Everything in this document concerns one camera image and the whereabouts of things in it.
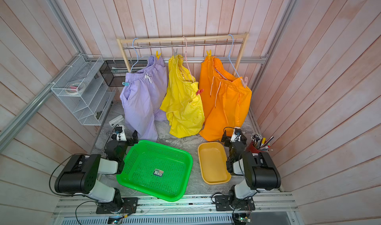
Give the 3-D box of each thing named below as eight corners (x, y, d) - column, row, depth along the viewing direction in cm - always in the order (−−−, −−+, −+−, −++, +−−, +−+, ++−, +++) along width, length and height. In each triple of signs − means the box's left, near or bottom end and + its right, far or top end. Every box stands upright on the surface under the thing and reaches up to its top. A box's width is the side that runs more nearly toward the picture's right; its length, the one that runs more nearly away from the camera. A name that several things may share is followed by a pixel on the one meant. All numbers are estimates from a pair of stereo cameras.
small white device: (110, 125, 108) (107, 122, 105) (123, 117, 112) (121, 114, 109) (112, 127, 106) (109, 124, 103) (125, 119, 111) (123, 116, 108)
